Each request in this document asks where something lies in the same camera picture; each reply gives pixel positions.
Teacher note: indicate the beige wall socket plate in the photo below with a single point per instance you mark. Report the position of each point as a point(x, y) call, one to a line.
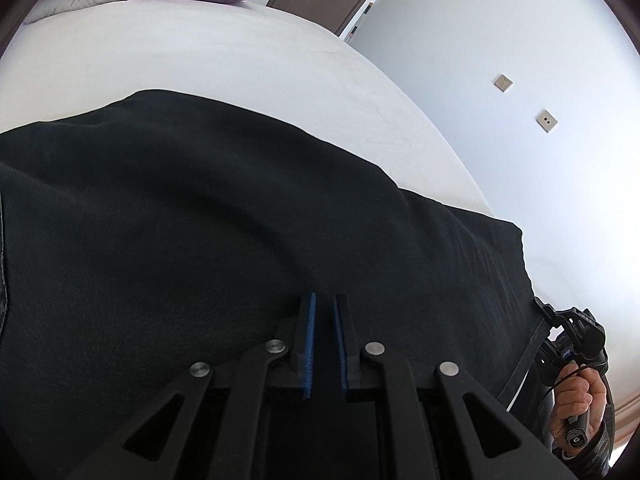
point(546, 120)

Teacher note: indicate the white bed mattress sheet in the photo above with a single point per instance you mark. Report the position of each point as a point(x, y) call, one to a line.
point(247, 55)

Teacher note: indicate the black jeans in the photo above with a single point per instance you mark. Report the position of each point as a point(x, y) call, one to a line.
point(166, 229)

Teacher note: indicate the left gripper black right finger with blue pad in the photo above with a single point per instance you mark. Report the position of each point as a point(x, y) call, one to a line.
point(453, 429)

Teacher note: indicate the person's right hand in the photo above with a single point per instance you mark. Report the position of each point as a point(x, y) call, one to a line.
point(579, 392)

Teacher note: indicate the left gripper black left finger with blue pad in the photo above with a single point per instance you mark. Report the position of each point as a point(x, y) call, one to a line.
point(206, 423)

